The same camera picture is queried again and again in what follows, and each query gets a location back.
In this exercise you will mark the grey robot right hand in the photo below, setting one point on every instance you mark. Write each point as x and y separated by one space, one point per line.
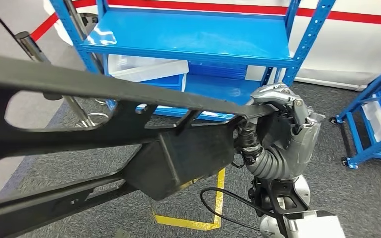
304 141

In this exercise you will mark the black plastic frame part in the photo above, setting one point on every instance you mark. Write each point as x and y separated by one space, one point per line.
184 154

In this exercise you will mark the blue metal shelf rack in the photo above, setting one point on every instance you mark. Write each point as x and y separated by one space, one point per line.
193 36

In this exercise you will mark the black cart caster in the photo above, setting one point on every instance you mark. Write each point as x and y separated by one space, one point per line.
345 162
333 120

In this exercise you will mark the blue wheeled cart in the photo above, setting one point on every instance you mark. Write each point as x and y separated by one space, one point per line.
358 141

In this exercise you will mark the white plastic bin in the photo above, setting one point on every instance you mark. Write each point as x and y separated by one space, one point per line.
374 121
144 67

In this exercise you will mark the white car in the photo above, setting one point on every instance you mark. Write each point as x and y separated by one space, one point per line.
341 49

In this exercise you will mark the yellow floor tape outline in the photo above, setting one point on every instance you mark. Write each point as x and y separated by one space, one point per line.
190 225

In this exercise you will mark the long red barrier belt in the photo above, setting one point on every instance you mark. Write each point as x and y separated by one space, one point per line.
210 6

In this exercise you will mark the chrome barrier stanchion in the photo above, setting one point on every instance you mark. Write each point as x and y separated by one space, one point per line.
73 11
29 46

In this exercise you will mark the short red barrier belt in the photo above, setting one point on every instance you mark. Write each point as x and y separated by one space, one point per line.
44 27

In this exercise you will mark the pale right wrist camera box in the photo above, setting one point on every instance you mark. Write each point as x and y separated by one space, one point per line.
315 226

